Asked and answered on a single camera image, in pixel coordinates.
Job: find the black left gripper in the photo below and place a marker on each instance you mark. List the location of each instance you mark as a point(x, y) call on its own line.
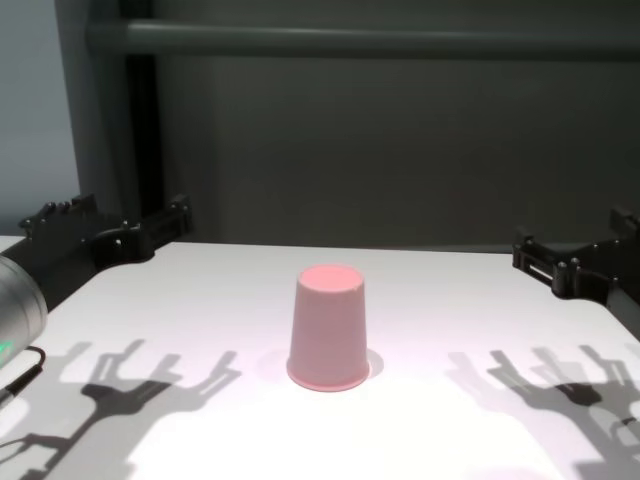
point(65, 260)

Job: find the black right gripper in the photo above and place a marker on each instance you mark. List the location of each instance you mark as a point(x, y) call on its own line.
point(605, 275)

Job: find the pink plastic cup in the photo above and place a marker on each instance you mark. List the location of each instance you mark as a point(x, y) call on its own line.
point(327, 335)

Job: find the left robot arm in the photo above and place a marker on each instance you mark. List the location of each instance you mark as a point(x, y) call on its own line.
point(20, 310)

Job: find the grey vertical frame post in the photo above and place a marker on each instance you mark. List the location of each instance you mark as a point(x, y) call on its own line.
point(100, 150)

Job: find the black vertical post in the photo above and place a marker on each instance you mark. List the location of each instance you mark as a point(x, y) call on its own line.
point(145, 150)

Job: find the thick grey horizontal rail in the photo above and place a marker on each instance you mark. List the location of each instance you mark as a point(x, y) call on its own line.
point(350, 40)

